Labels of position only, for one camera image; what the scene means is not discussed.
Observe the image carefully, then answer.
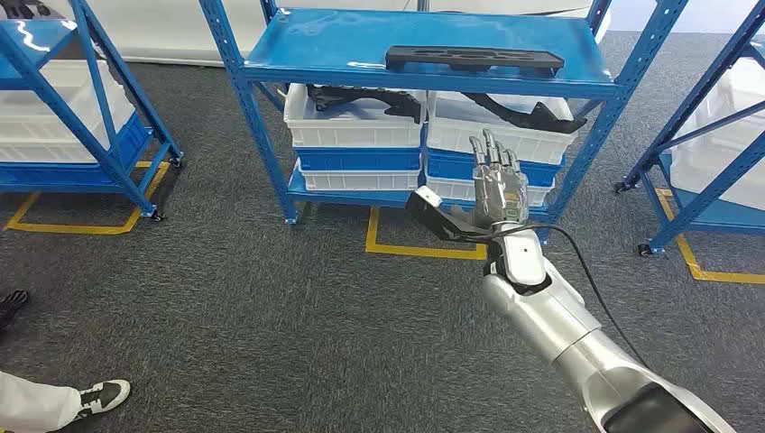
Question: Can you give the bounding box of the black plastic panel part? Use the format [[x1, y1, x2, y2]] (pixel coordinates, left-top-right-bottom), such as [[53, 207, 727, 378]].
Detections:
[[385, 45, 566, 78]]

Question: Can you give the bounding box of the black curved plastic part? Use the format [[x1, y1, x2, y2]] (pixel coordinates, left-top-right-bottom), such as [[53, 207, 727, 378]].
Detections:
[[463, 92, 589, 135], [306, 84, 423, 124]]

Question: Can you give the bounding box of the blue metal shelf rack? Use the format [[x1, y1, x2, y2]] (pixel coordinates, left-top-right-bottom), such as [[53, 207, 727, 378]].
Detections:
[[198, 0, 688, 244], [613, 0, 765, 258], [0, 0, 184, 224]]

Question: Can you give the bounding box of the white plastic crate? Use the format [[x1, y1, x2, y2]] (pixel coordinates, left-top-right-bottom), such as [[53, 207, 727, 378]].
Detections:
[[425, 174, 554, 208], [0, 60, 137, 163], [426, 90, 578, 165], [283, 83, 429, 149], [299, 160, 423, 192], [668, 56, 765, 211]]

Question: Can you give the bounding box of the black and white sneaker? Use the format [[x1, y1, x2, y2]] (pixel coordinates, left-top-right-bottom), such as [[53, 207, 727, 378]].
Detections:
[[76, 379, 132, 419]]

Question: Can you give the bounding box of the black ribbed object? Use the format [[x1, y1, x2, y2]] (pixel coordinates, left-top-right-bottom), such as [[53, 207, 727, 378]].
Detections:
[[0, 290, 29, 330]]

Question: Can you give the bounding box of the person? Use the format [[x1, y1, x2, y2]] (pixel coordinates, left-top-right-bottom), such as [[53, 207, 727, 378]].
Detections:
[[0, 370, 132, 433]]

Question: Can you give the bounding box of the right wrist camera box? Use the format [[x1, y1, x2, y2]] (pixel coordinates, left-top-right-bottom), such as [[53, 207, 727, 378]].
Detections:
[[405, 185, 500, 245]]

